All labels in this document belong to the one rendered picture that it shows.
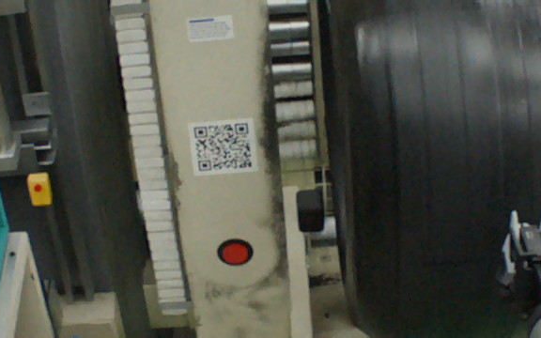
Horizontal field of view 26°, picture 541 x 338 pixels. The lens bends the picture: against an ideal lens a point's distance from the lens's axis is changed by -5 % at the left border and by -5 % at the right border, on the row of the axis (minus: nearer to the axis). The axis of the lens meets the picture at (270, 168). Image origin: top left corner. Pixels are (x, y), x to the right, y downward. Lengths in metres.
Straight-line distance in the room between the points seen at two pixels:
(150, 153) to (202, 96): 0.11
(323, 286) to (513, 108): 0.68
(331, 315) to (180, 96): 0.54
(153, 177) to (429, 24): 0.41
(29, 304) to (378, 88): 0.44
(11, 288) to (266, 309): 0.49
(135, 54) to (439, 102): 0.36
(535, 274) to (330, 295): 0.75
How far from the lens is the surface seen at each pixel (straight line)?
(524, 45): 1.26
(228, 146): 1.42
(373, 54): 1.25
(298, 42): 1.82
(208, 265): 1.53
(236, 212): 1.48
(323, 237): 1.77
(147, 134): 1.43
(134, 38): 1.36
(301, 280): 1.64
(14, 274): 1.21
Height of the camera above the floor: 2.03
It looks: 36 degrees down
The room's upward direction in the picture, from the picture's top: 5 degrees counter-clockwise
